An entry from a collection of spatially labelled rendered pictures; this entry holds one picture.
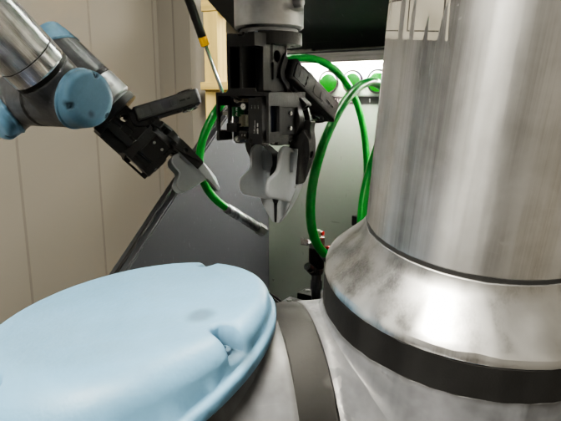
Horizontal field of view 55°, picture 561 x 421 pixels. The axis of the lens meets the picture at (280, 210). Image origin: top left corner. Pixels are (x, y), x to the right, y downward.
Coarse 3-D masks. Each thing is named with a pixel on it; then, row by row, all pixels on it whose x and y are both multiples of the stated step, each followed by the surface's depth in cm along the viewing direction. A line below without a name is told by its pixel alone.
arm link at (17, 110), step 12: (0, 84) 75; (0, 96) 74; (12, 96) 73; (0, 108) 73; (12, 108) 73; (0, 120) 74; (12, 120) 75; (24, 120) 74; (0, 132) 76; (12, 132) 76; (24, 132) 78
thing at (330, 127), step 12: (360, 84) 85; (372, 84) 89; (348, 96) 82; (336, 120) 80; (324, 132) 79; (324, 144) 78; (312, 168) 77; (312, 180) 77; (312, 192) 77; (312, 204) 77; (312, 216) 77; (312, 228) 78; (312, 240) 79; (324, 252) 81
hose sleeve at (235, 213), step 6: (228, 204) 94; (228, 210) 94; (234, 210) 94; (234, 216) 95; (240, 216) 95; (246, 216) 96; (240, 222) 96; (246, 222) 96; (252, 222) 96; (258, 222) 98; (252, 228) 97; (258, 228) 97
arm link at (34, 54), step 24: (0, 0) 60; (0, 24) 60; (24, 24) 62; (0, 48) 61; (24, 48) 62; (48, 48) 65; (0, 72) 64; (24, 72) 64; (48, 72) 65; (72, 72) 67; (96, 72) 69; (24, 96) 67; (48, 96) 66; (72, 96) 66; (96, 96) 68; (48, 120) 70; (72, 120) 67; (96, 120) 69
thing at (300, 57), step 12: (300, 60) 97; (312, 60) 98; (324, 60) 99; (336, 72) 101; (348, 84) 103; (360, 108) 106; (360, 120) 107; (204, 132) 89; (204, 144) 89; (204, 180) 90; (216, 204) 93
